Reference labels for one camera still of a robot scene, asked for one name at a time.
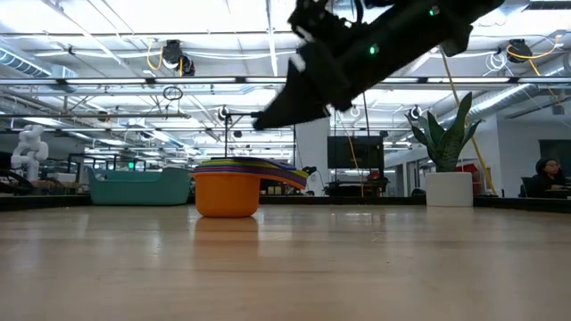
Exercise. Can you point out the black monitor screen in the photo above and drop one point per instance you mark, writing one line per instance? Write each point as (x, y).
(355, 152)

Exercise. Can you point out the teal plastic basket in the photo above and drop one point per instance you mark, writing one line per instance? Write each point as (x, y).
(138, 187)

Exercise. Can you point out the snake plant with white pot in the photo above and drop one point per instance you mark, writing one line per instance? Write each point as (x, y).
(448, 189)

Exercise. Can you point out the white robot figure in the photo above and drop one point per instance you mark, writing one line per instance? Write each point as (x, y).
(29, 149)

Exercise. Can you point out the long ceiling light strip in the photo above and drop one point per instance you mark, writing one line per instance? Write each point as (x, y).
(107, 80)

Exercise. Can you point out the orange measuring cup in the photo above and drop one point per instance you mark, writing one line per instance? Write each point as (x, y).
(227, 196)

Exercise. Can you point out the black gantry frame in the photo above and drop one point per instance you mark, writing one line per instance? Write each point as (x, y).
(225, 142)

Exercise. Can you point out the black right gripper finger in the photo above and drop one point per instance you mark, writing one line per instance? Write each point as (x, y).
(341, 106)
(299, 98)

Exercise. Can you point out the silver ventilation duct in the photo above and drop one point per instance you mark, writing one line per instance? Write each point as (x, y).
(22, 62)
(513, 96)

